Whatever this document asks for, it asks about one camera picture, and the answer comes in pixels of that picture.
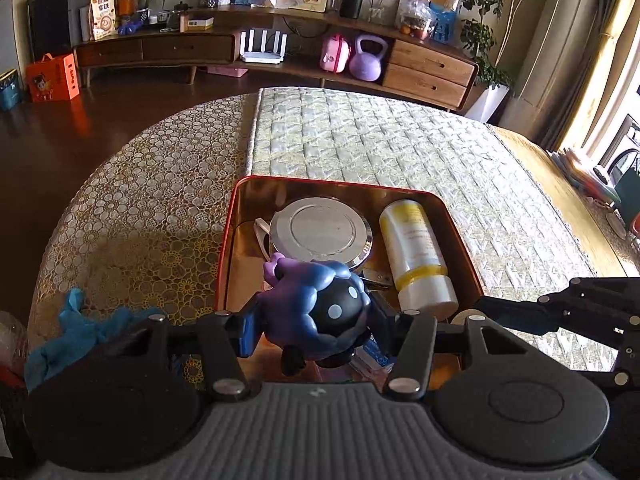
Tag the white yellow bottle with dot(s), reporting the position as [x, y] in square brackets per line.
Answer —
[415, 250]

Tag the purple figurine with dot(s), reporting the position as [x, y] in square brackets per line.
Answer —
[310, 310]

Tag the white router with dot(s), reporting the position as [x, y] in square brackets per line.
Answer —
[263, 52]

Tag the standing air conditioner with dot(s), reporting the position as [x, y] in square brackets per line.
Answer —
[542, 35]

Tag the white coffee bag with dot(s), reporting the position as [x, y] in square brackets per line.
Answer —
[103, 16]

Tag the cream yellow box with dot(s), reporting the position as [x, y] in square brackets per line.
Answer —
[311, 6]

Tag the pink toy suitcase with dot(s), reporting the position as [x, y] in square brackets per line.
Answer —
[335, 55]

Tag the tall potted tree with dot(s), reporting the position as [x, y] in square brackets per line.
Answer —
[482, 35]

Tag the white yellow flat box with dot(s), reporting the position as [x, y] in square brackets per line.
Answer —
[196, 23]

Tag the black fridge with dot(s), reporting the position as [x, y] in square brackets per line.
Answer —
[52, 17]

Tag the red tin box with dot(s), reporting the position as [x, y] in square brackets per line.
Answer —
[245, 260]

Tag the wooden television cabinet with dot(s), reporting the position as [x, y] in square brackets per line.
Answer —
[185, 50]

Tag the beige curtain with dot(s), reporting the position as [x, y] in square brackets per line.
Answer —
[600, 50]

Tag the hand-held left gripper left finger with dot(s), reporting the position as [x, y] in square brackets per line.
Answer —
[247, 335]

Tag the orange gift box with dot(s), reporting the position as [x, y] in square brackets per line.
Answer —
[52, 79]

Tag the purple kettlebell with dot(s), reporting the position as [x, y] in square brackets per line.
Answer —
[367, 62]

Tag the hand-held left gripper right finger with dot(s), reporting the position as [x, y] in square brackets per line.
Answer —
[385, 330]

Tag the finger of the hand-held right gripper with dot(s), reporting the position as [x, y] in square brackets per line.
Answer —
[510, 312]

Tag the pink flat box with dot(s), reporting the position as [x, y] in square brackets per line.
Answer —
[227, 71]

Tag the white washing machine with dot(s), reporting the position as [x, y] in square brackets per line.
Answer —
[627, 135]

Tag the blue tin bucket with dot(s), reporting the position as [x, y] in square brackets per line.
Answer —
[10, 91]

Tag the pale quilted mat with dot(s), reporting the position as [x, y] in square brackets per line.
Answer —
[375, 135]

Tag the black speaker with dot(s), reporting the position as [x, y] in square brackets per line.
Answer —
[351, 2]

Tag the yellow table runner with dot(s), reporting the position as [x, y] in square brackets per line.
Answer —
[550, 185]

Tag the black teapot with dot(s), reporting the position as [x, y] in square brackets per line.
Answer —
[181, 7]

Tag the blue paper bag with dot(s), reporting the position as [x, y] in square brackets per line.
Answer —
[443, 25]

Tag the blue toy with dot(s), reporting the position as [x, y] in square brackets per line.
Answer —
[131, 26]

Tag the metal nail clipper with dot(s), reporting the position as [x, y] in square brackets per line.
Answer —
[376, 279]

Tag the white sunglasses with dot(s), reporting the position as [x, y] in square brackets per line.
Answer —
[260, 232]

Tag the blue rubber glove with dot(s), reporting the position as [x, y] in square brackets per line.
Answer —
[75, 330]

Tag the light wooden drawer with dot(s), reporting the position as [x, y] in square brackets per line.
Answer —
[430, 62]
[425, 87]

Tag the clear plastic bag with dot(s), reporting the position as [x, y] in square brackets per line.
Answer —
[415, 17]

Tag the stack of books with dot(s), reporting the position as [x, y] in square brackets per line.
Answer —
[582, 175]

